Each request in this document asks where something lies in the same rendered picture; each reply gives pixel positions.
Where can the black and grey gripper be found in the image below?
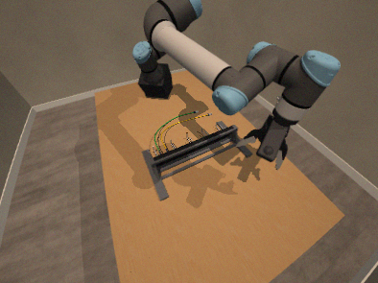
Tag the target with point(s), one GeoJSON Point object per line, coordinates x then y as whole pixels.
{"type": "Point", "coordinates": [254, 134]}

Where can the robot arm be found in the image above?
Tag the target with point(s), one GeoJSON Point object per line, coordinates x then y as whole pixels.
{"type": "Point", "coordinates": [304, 77]}

